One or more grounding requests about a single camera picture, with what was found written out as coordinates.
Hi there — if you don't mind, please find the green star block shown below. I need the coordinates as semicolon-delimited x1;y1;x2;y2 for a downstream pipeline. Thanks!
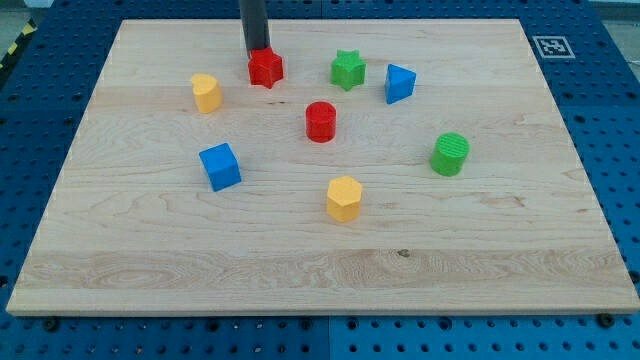
330;49;366;91

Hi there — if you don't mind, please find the yellow heart block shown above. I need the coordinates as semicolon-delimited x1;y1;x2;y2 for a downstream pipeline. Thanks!
190;73;223;114

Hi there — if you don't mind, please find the blue cube block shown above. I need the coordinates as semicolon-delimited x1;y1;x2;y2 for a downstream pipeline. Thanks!
199;143;242;192

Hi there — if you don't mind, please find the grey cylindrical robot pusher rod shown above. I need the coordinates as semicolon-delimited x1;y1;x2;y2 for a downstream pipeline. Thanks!
238;0;270;58

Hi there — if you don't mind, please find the white fiducial marker tag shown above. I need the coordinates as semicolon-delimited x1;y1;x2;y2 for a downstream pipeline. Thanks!
532;35;575;59

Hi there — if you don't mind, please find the red cylinder block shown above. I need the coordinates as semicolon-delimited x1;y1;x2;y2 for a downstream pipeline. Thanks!
305;101;337;143

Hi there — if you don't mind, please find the green cylinder block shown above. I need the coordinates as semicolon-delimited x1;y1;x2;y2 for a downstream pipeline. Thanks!
430;132;470;176

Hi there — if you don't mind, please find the red star block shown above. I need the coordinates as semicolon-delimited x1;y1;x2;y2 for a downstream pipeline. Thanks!
248;47;284;89

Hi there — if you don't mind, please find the yellow hexagon block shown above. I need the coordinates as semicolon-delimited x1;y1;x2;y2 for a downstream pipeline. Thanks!
326;176;363;222

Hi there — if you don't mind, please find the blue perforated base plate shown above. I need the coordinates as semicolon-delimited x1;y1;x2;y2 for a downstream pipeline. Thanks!
1;0;639;359

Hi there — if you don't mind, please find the blue triangle block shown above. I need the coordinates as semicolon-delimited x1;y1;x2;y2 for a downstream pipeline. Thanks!
384;64;417;104

